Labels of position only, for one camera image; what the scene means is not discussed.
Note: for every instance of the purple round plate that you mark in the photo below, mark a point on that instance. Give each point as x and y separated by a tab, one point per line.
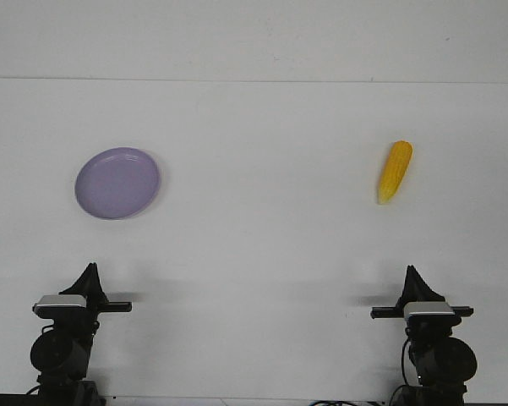
117	183

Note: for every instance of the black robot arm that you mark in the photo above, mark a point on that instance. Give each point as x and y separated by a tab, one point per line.
438	394
82	392

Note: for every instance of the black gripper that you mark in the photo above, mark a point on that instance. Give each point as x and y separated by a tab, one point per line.
62	351
437	356

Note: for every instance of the yellow corn cob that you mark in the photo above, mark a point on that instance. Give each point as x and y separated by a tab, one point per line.
394	170

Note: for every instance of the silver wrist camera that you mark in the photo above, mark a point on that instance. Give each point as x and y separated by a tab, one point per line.
53	306
426	309

